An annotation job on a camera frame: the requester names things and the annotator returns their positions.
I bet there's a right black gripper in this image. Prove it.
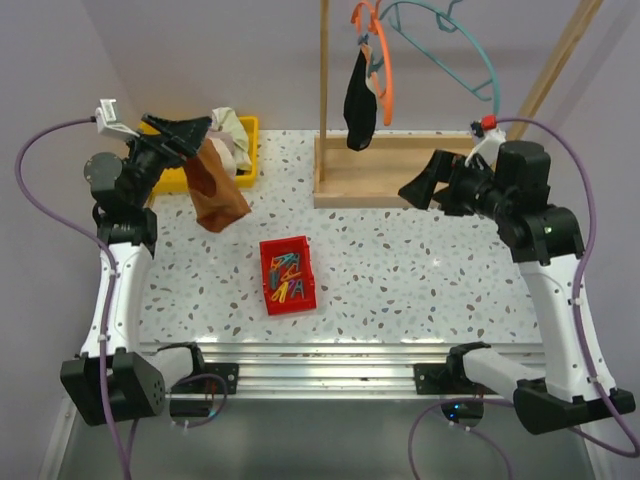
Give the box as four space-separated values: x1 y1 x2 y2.
400 147 514 221

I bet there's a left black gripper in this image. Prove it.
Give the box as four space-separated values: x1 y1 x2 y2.
123 114 211 207

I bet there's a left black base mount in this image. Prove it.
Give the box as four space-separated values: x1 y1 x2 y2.
187 363 239 396

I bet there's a yellow clothespin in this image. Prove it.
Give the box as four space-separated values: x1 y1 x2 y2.
271 283 288 303

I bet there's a left wooden rack post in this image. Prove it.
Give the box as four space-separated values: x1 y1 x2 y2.
317 0 330 182

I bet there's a black underwear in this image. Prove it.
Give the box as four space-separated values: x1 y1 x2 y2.
343 43 378 152

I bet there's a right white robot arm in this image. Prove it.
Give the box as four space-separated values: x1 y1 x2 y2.
398 140 636 435

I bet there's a wooden rack post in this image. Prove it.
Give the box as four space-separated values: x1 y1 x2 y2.
518 0 604 118
317 0 330 182

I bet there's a brown orange underwear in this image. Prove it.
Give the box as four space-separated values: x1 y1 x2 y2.
183 139 251 233

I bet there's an aluminium rail frame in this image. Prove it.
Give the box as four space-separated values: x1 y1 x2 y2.
134 341 556 401

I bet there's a wooden rack base tray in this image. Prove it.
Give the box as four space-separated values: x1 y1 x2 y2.
313 132 473 209

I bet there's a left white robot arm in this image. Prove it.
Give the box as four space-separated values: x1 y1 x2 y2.
60 115 211 426

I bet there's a teal plastic hanger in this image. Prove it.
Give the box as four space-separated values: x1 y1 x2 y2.
378 0 502 115

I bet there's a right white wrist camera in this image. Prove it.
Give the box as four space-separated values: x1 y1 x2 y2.
465 115 506 166

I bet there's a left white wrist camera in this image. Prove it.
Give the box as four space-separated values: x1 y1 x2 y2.
94 99 140 142

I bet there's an orange plastic hanger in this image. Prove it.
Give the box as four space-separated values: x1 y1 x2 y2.
351 1 394 127

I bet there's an orange clothespin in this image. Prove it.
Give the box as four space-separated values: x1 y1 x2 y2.
280 265 301 282

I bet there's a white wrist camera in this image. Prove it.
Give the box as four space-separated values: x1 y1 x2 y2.
94 99 140 142
465 115 506 166

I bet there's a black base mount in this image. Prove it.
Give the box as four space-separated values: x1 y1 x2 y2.
187 363 239 396
413 363 487 396

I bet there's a right wooden rack post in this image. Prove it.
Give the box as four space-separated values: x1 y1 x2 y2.
518 0 604 118

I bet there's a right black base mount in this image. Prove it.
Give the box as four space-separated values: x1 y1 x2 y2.
413 363 487 396

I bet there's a pale green cloth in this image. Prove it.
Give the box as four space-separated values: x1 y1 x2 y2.
212 107 252 170

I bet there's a dark teal clothespin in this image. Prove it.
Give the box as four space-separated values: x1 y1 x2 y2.
269 268 280 290

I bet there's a yellow plastic tray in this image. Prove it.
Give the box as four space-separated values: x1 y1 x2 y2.
152 107 259 195

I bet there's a red plastic bin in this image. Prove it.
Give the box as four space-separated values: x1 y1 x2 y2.
260 236 317 315

